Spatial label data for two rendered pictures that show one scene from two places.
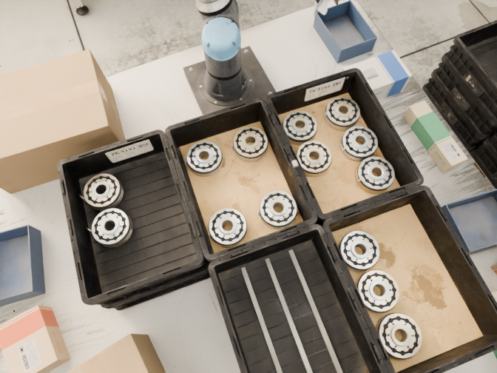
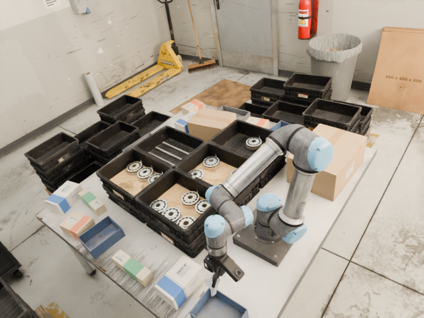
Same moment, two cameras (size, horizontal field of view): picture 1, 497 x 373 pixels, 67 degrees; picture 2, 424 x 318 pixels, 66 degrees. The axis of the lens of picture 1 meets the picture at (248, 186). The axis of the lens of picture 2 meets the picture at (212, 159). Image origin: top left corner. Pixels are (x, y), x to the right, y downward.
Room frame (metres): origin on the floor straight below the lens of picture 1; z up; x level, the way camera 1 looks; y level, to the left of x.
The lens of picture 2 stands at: (1.71, -0.59, 2.11)
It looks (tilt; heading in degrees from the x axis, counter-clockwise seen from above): 38 degrees down; 155
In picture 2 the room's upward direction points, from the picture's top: 11 degrees counter-clockwise
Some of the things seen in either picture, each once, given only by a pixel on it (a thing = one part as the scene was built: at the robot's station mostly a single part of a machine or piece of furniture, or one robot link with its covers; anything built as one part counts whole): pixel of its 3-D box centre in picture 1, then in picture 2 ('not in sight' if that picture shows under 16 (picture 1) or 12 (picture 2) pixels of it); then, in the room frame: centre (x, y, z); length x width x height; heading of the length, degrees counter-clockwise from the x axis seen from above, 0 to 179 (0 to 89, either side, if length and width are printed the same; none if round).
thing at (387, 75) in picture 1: (373, 80); (180, 281); (0.82, -0.46, 0.75); 0.20 x 0.12 x 0.09; 109
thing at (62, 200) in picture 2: not in sight; (65, 197); (-0.18, -0.81, 0.75); 0.20 x 0.12 x 0.09; 122
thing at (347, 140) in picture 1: (359, 141); (171, 214); (0.52, -0.33, 0.86); 0.10 x 0.10 x 0.01
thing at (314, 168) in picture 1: (313, 156); (190, 197); (0.48, -0.19, 0.86); 0.10 x 0.10 x 0.01
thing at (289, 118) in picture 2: not in sight; (288, 127); (-0.28, 1.19, 0.31); 0.40 x 0.30 x 0.34; 20
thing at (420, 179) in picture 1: (339, 139); (179, 198); (0.50, -0.26, 0.92); 0.40 x 0.30 x 0.02; 17
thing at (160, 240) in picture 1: (133, 216); (247, 146); (0.32, 0.31, 0.87); 0.40 x 0.30 x 0.11; 17
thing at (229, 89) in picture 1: (225, 74); (268, 222); (0.84, 0.06, 0.80); 0.15 x 0.15 x 0.10
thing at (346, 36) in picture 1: (344, 31); (219, 315); (1.06, -0.39, 0.74); 0.20 x 0.15 x 0.07; 21
